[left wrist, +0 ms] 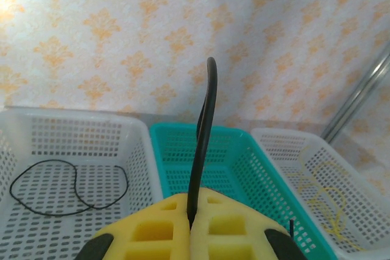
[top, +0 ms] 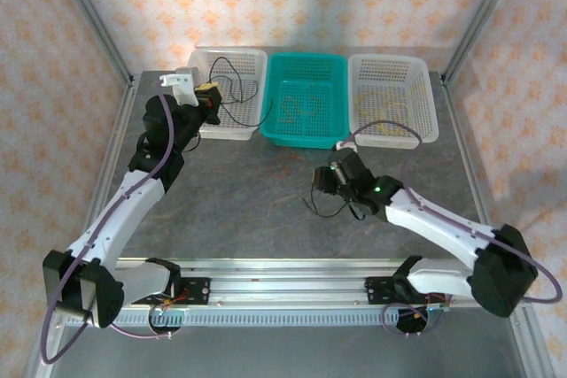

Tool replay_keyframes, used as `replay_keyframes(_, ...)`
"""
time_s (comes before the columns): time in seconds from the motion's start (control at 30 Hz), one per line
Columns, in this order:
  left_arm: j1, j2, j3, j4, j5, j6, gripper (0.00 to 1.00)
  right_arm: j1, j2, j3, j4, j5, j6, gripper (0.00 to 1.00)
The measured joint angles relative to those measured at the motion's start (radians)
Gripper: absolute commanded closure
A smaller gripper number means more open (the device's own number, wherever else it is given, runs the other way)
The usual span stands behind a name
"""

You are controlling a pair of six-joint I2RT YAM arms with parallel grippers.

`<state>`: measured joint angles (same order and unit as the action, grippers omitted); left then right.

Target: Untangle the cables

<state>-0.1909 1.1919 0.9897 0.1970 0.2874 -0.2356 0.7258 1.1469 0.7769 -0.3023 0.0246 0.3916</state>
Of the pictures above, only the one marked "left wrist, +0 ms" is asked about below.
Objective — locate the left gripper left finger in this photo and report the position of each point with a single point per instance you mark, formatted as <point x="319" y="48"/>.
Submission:
<point x="146" y="232"/>

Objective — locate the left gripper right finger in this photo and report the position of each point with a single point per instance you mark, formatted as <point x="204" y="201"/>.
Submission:
<point x="237" y="232"/>

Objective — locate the teal perforated plastic basket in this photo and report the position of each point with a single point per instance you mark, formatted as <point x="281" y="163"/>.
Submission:
<point x="237" y="162"/>

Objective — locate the white perforated plastic basket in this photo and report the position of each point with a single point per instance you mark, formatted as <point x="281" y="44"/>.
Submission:
<point x="359" y="187"/>
<point x="85" y="138"/>

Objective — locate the aluminium frame post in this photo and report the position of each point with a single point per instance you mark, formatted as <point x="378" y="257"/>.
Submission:
<point x="356" y="95"/>

